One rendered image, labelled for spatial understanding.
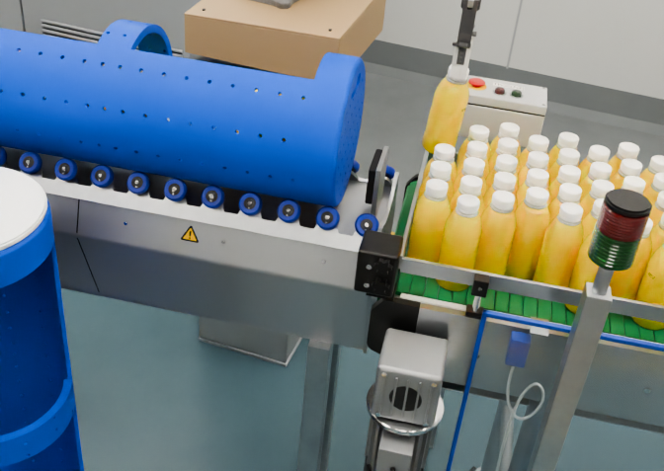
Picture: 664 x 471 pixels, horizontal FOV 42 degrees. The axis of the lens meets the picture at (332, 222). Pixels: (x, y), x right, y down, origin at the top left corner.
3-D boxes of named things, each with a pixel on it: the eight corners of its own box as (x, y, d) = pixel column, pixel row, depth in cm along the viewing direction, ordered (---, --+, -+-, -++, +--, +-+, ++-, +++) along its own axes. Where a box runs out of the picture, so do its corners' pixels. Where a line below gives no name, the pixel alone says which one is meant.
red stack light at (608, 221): (595, 212, 122) (602, 190, 120) (640, 221, 121) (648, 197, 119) (597, 237, 117) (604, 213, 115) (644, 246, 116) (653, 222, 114)
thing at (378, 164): (371, 197, 174) (376, 143, 167) (381, 199, 173) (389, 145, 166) (362, 224, 166) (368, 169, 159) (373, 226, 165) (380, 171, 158)
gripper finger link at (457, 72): (471, 44, 155) (471, 46, 155) (464, 80, 159) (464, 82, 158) (456, 42, 156) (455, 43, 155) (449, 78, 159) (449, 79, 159)
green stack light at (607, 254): (586, 241, 125) (595, 213, 122) (630, 249, 124) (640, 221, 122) (588, 267, 120) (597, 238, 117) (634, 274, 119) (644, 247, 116)
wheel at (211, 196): (205, 184, 164) (202, 182, 162) (227, 188, 164) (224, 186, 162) (200, 206, 164) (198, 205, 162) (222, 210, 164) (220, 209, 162)
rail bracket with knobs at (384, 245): (361, 268, 159) (367, 222, 153) (399, 275, 158) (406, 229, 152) (351, 300, 151) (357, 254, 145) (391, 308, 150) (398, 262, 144)
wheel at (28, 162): (24, 150, 169) (19, 148, 167) (45, 154, 169) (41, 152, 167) (19, 172, 169) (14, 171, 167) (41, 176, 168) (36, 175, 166)
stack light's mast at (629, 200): (576, 274, 128) (604, 184, 119) (620, 281, 128) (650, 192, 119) (577, 299, 123) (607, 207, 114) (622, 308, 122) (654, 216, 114)
